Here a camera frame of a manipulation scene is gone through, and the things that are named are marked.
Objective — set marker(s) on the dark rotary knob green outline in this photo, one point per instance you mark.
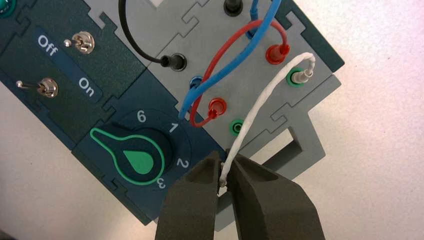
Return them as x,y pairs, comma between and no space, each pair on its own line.
139,155

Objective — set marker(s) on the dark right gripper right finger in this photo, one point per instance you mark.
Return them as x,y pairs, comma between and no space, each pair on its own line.
271,205

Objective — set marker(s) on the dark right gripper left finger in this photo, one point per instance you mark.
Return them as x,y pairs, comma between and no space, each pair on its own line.
192,205

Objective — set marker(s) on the green round push button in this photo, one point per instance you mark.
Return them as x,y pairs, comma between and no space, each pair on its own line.
5,6

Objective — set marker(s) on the metal toggle switch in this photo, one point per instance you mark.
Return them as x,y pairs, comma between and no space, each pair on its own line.
46,87
82,42

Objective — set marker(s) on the teal and grey control box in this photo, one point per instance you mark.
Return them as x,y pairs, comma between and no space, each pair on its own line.
139,89

